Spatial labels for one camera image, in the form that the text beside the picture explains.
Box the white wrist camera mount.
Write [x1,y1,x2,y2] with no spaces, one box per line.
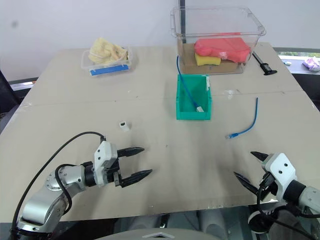
[260,152,298,201]
[93,140,119,189]

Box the pale yellow cloth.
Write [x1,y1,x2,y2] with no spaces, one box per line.
[88,37,130,67]

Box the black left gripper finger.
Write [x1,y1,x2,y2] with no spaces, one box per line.
[119,168,154,189]
[116,146,146,159]

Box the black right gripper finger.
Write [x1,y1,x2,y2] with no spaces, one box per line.
[250,150,270,164]
[233,171,261,199]

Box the red cloth bag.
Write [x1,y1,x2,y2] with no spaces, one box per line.
[194,37,252,64]

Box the small white connector block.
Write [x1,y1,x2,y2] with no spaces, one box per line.
[118,120,132,132]

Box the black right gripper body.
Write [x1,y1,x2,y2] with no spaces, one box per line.
[258,171,280,201]

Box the brown cardboard sheet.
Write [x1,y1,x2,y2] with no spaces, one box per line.
[178,43,245,75]

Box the large clear plastic bin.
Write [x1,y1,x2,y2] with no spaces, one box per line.
[170,5,267,76]

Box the short blue ethernet cable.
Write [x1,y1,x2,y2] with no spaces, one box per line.
[224,97,259,140]

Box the yellow sponge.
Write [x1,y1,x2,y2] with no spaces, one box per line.
[194,53,222,67]

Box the black plastic caliper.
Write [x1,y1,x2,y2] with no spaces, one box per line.
[251,51,278,76]

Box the purple crumpled cloth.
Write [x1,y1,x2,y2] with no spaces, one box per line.
[302,56,320,72]

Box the small clear plastic container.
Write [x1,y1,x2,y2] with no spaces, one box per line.
[80,45,134,77]

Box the green plastic parts bin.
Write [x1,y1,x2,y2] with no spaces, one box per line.
[175,73,213,121]

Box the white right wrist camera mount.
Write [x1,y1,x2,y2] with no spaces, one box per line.
[260,152,298,201]

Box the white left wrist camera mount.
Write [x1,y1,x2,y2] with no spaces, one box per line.
[93,140,119,189]

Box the black vertical pole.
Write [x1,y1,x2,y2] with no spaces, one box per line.
[178,0,187,46]

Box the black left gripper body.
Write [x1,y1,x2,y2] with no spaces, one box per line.
[104,149,126,189]

